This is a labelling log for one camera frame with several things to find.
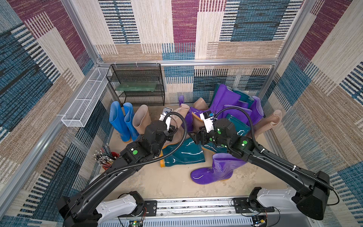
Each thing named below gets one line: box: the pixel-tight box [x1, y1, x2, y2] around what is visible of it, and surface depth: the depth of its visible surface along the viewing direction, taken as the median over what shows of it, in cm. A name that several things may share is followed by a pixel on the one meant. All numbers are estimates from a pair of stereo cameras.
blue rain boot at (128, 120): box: [123, 102, 140, 142], surface depth 81 cm
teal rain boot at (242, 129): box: [225, 113, 251, 137], surface depth 87 cm
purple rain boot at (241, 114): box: [222, 104, 253, 127], surface depth 86 cm
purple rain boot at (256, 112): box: [249, 96, 265, 126], surface depth 84 cm
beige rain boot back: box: [192, 97, 209, 111], surface depth 98 cm
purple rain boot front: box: [190, 152, 247, 185], surface depth 78 cm
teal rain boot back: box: [232, 87, 255, 109], surface depth 92 cm
